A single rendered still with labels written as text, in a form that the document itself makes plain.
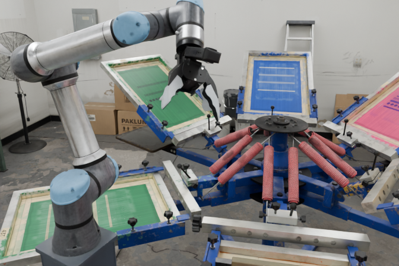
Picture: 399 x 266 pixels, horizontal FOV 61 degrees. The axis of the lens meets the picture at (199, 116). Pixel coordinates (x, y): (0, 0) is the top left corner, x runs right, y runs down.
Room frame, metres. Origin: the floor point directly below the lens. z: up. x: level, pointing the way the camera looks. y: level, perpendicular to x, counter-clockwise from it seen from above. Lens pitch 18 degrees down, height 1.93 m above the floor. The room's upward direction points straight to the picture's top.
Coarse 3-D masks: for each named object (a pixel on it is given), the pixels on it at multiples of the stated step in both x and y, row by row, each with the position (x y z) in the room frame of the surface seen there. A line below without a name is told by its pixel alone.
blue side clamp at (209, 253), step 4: (220, 240) 1.19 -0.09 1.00; (208, 244) 1.15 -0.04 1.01; (216, 244) 1.16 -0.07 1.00; (208, 248) 1.13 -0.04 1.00; (216, 248) 1.14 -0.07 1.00; (208, 252) 1.11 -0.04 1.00; (212, 252) 1.11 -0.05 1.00; (216, 252) 1.11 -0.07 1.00; (204, 256) 1.08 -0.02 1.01; (208, 256) 1.09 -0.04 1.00; (212, 256) 1.09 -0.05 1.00; (216, 256) 1.09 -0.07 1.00; (204, 260) 1.06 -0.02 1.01; (208, 260) 1.07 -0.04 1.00; (212, 260) 1.07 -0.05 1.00; (212, 264) 1.05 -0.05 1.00
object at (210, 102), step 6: (210, 84) 0.82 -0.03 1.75; (204, 90) 0.81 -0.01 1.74; (210, 90) 0.81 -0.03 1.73; (204, 96) 0.81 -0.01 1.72; (210, 96) 0.80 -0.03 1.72; (216, 96) 0.81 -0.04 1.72; (204, 102) 0.83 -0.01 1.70; (210, 102) 0.80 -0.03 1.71; (216, 102) 0.80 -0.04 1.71; (204, 108) 0.84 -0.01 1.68; (210, 108) 0.82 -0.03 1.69; (216, 108) 0.79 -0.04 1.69; (216, 114) 0.79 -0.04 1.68; (216, 120) 0.79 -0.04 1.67
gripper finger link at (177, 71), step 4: (180, 64) 0.81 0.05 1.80; (176, 68) 0.80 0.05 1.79; (180, 68) 0.80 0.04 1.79; (172, 72) 0.79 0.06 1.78; (176, 72) 0.79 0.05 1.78; (180, 72) 0.80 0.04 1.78; (172, 76) 0.78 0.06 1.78; (180, 76) 0.79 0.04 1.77; (172, 80) 0.77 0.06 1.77; (168, 84) 0.76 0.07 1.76
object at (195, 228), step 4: (196, 216) 1.28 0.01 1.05; (200, 216) 1.29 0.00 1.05; (192, 220) 1.27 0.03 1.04; (196, 220) 1.26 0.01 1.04; (200, 220) 1.28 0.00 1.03; (192, 224) 1.26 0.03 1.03; (196, 224) 1.25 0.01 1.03; (200, 224) 1.26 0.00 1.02; (192, 228) 1.25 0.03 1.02; (196, 228) 1.25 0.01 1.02
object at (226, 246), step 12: (228, 240) 1.20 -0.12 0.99; (228, 252) 1.16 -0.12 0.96; (240, 252) 1.15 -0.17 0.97; (252, 252) 1.14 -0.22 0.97; (264, 252) 1.14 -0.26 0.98; (276, 252) 1.13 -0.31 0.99; (288, 252) 1.13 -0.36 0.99; (300, 252) 1.13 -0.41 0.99; (312, 252) 1.13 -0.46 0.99; (324, 252) 1.13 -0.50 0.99; (324, 264) 1.09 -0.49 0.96; (336, 264) 1.08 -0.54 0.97; (348, 264) 1.08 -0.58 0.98
